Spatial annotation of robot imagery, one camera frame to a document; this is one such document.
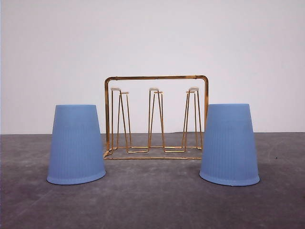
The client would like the blue ribbed cup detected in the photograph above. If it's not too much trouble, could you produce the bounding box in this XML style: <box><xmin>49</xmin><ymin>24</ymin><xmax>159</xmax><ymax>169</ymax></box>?
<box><xmin>199</xmin><ymin>104</ymin><xmax>260</xmax><ymax>186</ymax></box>
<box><xmin>47</xmin><ymin>104</ymin><xmax>106</xmax><ymax>185</ymax></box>

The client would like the gold wire cup rack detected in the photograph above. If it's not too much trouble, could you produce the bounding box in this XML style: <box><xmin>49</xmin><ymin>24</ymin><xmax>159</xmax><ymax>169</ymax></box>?
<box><xmin>103</xmin><ymin>75</ymin><xmax>209</xmax><ymax>160</ymax></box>

